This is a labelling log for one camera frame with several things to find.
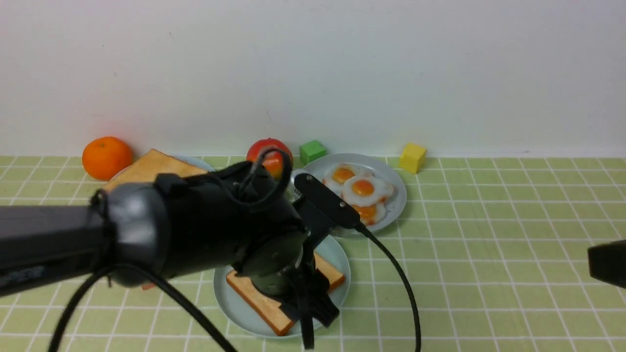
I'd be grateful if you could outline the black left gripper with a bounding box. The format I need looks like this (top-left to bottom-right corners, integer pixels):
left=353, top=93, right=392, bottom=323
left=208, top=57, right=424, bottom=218
left=240, top=230, right=340, bottom=350

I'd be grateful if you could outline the toast slice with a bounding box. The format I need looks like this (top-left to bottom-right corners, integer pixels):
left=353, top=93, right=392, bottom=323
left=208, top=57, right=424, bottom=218
left=226, top=253, right=345, bottom=336
left=103, top=149, right=208, bottom=191

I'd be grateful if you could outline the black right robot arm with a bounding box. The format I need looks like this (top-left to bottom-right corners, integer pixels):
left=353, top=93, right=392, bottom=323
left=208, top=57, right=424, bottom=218
left=586, top=239, right=626, bottom=289

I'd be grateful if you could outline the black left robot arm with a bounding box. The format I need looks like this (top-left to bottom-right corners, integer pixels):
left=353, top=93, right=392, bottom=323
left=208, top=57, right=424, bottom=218
left=0, top=162, right=339, bottom=352

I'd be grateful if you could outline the teal empty front plate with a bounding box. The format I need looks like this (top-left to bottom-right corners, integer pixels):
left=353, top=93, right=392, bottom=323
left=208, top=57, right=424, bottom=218
left=213, top=237, right=351, bottom=339

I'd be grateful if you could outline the grey plate with eggs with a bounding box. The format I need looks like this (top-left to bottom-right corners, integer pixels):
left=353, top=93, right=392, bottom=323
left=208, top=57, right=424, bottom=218
left=299, top=153, right=407, bottom=232

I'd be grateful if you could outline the red apple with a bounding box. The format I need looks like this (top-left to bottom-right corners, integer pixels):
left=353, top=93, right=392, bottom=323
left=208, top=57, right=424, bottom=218
left=246, top=138, right=293, bottom=180

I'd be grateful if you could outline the green cube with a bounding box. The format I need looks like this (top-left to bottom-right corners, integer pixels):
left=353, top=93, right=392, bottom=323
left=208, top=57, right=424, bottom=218
left=299, top=140, right=327, bottom=165

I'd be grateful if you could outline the yellow cube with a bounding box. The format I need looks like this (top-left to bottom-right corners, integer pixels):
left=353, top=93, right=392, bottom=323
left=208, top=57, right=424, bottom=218
left=398, top=143, right=427, bottom=175

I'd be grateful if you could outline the grey plate with toast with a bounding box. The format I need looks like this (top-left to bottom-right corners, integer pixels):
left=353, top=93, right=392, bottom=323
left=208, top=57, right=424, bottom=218
left=173, top=155, right=215, bottom=172

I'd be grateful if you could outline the orange fruit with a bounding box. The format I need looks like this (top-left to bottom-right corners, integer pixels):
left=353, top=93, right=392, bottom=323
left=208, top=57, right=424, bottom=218
left=81, top=136, right=134, bottom=182

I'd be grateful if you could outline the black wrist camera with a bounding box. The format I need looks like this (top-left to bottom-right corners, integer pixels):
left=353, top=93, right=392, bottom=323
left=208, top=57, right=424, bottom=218
left=291, top=173, right=362, bottom=250

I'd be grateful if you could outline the black cable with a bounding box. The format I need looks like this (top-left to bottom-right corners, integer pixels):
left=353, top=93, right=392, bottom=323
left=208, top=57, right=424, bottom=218
left=46, top=147, right=422, bottom=352

